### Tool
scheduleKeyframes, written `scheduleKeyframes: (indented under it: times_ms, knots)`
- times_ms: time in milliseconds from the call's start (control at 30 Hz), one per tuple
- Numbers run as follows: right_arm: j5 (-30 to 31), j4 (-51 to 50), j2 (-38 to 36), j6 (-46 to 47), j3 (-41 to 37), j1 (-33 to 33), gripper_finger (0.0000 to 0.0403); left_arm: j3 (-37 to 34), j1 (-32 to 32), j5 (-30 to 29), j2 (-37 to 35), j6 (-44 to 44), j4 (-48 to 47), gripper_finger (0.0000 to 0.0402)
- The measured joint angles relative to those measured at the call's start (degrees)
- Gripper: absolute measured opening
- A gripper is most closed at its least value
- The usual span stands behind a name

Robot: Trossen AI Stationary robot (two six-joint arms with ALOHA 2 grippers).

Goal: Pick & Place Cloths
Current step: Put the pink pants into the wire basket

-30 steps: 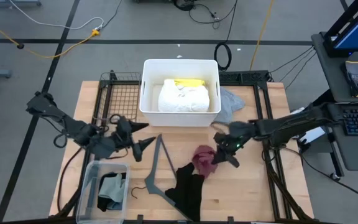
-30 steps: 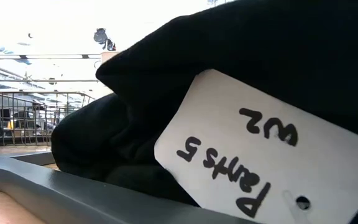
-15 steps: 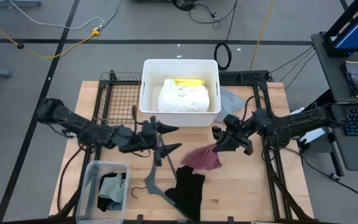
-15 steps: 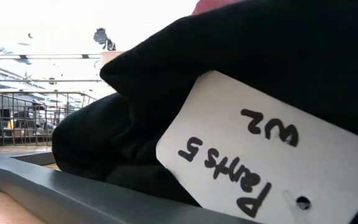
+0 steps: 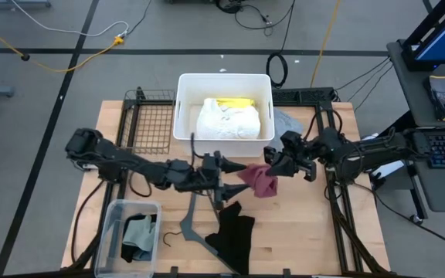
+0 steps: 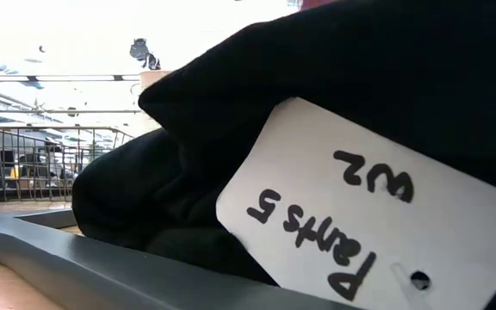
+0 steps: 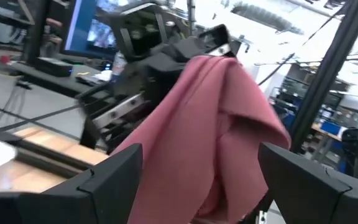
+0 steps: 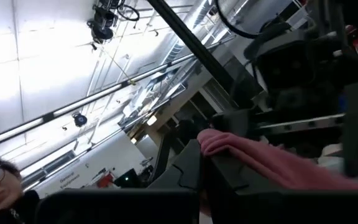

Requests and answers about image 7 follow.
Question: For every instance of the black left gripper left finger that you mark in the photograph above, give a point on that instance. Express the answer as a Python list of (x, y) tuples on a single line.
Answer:
[(73, 205)]

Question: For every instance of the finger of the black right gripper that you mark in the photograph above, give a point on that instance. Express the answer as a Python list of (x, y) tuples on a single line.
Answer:
[(217, 40)]

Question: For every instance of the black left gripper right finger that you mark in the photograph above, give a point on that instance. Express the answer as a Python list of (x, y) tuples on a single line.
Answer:
[(315, 199)]

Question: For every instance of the maroon cloth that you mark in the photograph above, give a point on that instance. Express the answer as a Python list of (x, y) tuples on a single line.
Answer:
[(197, 140)]

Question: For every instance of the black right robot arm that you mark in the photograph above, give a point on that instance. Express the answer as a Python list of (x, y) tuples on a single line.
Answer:
[(138, 31)]

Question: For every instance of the computer monitor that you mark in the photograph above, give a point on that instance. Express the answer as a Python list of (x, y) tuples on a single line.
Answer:
[(82, 28)]

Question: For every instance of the dark grey desk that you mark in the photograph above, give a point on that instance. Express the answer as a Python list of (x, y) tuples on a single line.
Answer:
[(57, 84)]

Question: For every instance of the black box device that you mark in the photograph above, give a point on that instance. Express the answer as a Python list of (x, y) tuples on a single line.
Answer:
[(53, 67)]

